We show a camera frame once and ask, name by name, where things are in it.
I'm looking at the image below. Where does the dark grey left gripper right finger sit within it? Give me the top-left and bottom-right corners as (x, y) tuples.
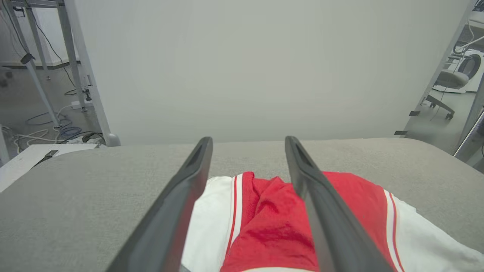
(285, 136), (394, 272)

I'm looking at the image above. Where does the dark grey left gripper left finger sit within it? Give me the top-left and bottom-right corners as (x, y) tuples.
(106, 137), (213, 272)

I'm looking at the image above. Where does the red white basketball jersey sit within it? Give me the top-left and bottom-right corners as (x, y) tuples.
(181, 171), (484, 272)

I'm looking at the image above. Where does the white partition panel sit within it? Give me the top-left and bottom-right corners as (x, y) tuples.
(74, 0), (471, 146)

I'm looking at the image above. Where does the grey office chair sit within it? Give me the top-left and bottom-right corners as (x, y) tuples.
(424, 54), (481, 121)

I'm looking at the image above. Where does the white washing machine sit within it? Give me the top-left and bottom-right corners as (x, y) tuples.
(452, 49), (484, 93)

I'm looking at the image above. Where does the blue coiled cable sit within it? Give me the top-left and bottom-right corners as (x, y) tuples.
(26, 111), (82, 139)

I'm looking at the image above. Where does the white floor cable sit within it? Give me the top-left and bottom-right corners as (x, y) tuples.
(0, 105), (74, 153)

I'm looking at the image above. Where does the chrome metal rail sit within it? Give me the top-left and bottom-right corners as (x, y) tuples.
(453, 109), (484, 158)

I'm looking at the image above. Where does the grey metal desk frame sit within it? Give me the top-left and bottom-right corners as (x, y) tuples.
(0, 0), (88, 128)

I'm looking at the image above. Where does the black hanging cable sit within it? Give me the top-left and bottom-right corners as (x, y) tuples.
(26, 7), (78, 96)

